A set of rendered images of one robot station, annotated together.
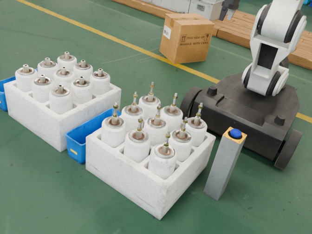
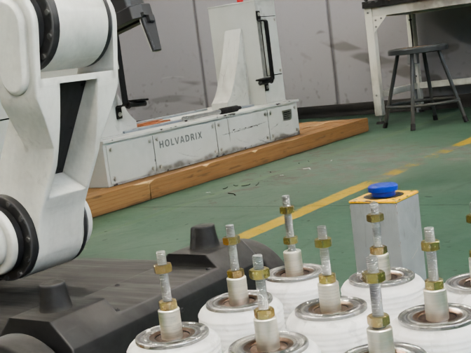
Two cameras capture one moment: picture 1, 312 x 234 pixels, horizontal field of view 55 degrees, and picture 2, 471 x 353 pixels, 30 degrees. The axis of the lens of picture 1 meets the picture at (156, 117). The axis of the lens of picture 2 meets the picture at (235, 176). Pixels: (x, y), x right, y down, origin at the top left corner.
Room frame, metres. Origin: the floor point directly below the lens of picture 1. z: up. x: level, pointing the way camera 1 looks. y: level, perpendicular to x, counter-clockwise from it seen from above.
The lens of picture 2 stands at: (0.94, 0.88, 0.52)
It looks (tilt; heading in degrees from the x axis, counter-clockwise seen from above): 8 degrees down; 277
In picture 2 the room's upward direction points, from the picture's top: 7 degrees counter-clockwise
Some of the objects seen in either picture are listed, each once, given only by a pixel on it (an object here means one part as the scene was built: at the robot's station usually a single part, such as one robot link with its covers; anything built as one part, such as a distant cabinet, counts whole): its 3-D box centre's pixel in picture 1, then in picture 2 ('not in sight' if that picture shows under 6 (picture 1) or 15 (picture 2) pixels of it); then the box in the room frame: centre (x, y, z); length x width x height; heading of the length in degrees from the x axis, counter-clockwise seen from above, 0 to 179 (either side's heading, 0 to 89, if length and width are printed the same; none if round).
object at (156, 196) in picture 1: (151, 152); not in sight; (0.97, -0.01, 0.09); 0.39 x 0.39 x 0.18; 60
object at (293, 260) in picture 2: (197, 120); (293, 263); (1.01, -0.17, 0.26); 0.02 x 0.02 x 0.03
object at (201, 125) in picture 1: (196, 123); (294, 274); (1.01, -0.17, 0.25); 0.08 x 0.08 x 0.01
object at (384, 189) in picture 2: (235, 133); (383, 191); (0.89, -0.30, 0.32); 0.04 x 0.04 x 0.02
